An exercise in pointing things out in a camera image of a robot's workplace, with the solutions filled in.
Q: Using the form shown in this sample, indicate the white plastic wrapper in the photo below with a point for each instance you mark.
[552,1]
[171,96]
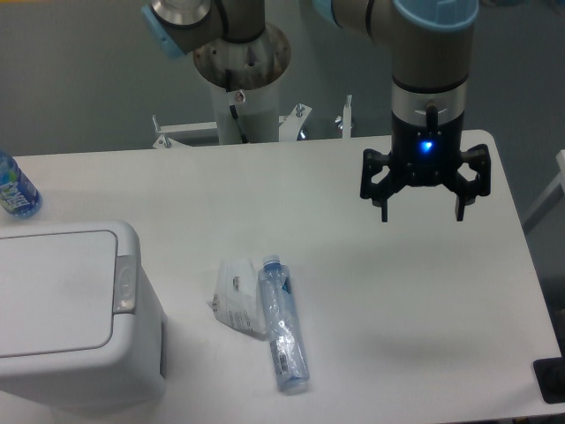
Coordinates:
[236,300]

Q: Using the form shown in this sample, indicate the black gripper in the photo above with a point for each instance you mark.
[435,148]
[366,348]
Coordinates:
[424,152]

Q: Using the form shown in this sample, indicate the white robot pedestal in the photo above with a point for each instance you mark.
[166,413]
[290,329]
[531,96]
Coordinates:
[244,81]

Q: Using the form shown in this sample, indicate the white push-lid trash can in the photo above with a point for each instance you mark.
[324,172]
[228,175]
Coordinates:
[81,325]

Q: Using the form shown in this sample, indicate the white frame at right edge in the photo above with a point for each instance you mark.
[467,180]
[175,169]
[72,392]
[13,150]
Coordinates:
[547,200]

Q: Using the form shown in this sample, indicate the black clamp at table edge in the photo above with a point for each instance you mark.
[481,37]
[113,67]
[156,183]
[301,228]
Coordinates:
[550,377]

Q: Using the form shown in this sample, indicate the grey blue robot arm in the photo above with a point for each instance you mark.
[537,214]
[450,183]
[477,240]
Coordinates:
[430,44]

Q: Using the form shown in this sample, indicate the blue labelled water bottle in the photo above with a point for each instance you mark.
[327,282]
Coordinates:
[19,196]

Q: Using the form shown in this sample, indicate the crushed clear plastic bottle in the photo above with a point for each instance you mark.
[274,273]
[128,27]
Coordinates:
[282,326]

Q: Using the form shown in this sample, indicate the white metal base frame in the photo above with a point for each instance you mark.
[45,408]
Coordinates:
[290,128]

